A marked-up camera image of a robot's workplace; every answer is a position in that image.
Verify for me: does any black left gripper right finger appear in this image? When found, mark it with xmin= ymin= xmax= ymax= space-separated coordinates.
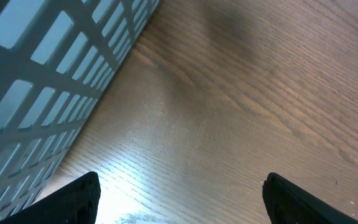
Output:
xmin=262 ymin=172 xmax=358 ymax=224

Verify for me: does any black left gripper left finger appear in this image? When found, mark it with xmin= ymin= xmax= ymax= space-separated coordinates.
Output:
xmin=0 ymin=171 xmax=101 ymax=224

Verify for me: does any grey plastic basket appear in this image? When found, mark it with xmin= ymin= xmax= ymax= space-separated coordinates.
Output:
xmin=0 ymin=0 xmax=160 ymax=220

